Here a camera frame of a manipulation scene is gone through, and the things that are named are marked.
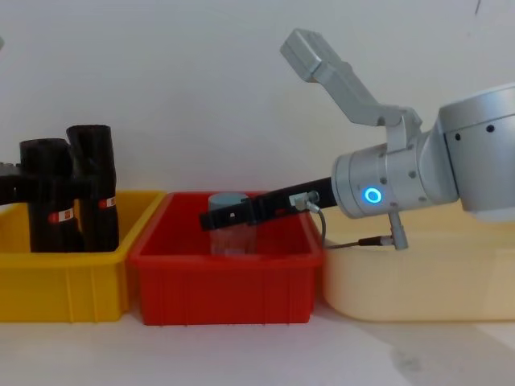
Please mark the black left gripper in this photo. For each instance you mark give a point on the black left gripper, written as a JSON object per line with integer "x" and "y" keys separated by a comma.
{"x": 7, "y": 187}

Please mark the red plastic bin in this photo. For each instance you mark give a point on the red plastic bin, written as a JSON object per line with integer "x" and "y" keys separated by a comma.
{"x": 225, "y": 285}

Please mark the clear cup with blue lid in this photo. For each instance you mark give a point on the clear cup with blue lid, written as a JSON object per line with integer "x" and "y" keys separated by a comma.
{"x": 233, "y": 241}

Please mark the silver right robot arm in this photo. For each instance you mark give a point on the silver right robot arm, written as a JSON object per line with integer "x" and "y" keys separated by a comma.
{"x": 454, "y": 161}

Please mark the cream plastic bin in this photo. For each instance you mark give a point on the cream plastic bin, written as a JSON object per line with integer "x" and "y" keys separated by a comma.
{"x": 418, "y": 281}

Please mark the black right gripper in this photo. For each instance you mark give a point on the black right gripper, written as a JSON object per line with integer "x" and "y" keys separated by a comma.
{"x": 295, "y": 195}

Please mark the black bottle with red label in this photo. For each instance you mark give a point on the black bottle with red label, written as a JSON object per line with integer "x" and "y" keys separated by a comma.
{"x": 48, "y": 229}
{"x": 98, "y": 161}

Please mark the yellow plastic bin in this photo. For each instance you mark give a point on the yellow plastic bin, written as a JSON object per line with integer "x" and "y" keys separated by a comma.
{"x": 60, "y": 285}

